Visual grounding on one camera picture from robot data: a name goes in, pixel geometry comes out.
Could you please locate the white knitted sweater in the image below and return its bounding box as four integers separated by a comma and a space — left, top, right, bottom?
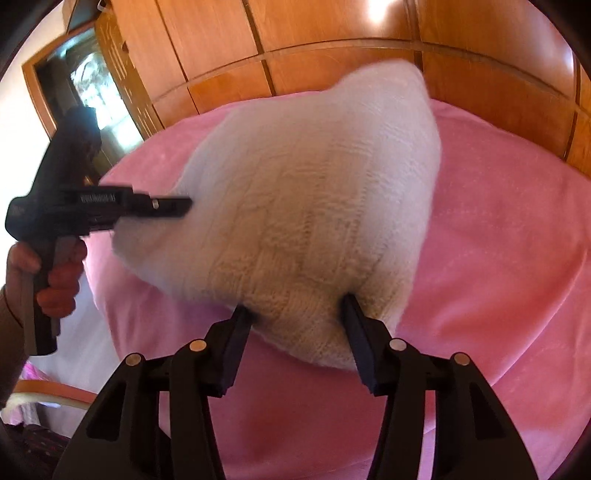
112, 60, 442, 370

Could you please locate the person's left forearm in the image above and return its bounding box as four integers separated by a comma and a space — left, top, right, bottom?
0, 289, 28, 409

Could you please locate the person's left hand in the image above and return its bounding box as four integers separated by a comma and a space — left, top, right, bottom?
4, 237, 89, 320

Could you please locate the pink bed blanket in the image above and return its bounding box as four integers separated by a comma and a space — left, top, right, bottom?
82, 91, 591, 480

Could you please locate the wooden wardrobe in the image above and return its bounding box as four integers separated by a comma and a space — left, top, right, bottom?
95, 1, 590, 173

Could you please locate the window with wooden frame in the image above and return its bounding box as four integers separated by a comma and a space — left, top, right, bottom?
22, 24, 143, 176

